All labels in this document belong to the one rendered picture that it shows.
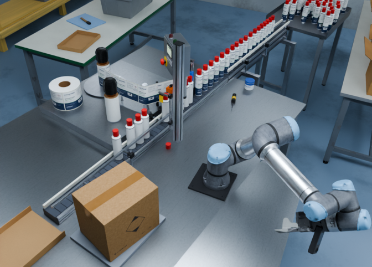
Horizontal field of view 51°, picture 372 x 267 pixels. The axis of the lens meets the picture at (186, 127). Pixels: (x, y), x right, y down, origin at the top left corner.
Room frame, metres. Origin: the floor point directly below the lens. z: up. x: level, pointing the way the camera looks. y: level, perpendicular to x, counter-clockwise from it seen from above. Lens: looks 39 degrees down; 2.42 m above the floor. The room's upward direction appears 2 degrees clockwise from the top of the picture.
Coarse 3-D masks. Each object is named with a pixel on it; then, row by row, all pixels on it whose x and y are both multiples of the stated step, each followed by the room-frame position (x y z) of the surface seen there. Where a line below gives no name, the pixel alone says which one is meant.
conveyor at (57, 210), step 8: (208, 88) 2.38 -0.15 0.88; (200, 96) 2.27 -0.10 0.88; (192, 104) 2.17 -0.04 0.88; (160, 128) 1.90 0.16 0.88; (152, 136) 1.82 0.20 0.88; (136, 144) 1.74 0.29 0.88; (144, 144) 1.74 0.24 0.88; (96, 168) 1.52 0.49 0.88; (104, 168) 1.53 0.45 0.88; (96, 176) 1.47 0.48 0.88; (56, 200) 1.29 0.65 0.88; (64, 200) 1.29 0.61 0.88; (72, 200) 1.29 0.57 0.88; (48, 208) 1.24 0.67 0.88; (56, 208) 1.24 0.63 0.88; (64, 208) 1.24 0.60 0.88; (56, 216) 1.19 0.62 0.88
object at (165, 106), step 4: (164, 96) 1.97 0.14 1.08; (164, 100) 1.97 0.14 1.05; (168, 100) 1.97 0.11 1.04; (164, 104) 1.96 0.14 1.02; (168, 104) 1.97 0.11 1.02; (164, 108) 1.96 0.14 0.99; (168, 108) 1.97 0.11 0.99; (164, 112) 1.96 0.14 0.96; (168, 112) 1.96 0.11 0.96; (164, 120) 1.96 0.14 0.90; (168, 120) 1.96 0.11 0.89
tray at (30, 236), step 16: (16, 224) 1.17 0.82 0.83; (32, 224) 1.17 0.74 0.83; (48, 224) 1.17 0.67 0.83; (0, 240) 1.07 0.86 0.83; (16, 240) 1.08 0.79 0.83; (32, 240) 1.08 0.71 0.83; (48, 240) 1.08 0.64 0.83; (0, 256) 0.99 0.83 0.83; (16, 256) 0.99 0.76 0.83; (32, 256) 0.99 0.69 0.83
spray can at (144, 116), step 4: (144, 112) 1.80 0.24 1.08; (144, 116) 1.80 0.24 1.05; (148, 116) 1.81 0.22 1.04; (144, 120) 1.79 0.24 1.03; (148, 120) 1.80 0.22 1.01; (144, 124) 1.79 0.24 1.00; (148, 124) 1.80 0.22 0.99; (144, 128) 1.79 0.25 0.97; (148, 128) 1.80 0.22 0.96; (148, 132) 1.80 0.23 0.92; (144, 136) 1.79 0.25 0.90; (148, 136) 1.80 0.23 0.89
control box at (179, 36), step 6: (168, 36) 1.97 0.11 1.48; (174, 36) 1.97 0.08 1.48; (180, 36) 1.98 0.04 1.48; (168, 42) 1.91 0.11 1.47; (186, 42) 1.90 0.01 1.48; (186, 48) 1.86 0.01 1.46; (168, 54) 1.91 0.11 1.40; (186, 54) 1.86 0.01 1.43; (186, 60) 1.86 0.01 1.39; (168, 66) 1.91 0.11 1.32; (186, 66) 1.86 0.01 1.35; (186, 72) 1.86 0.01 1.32
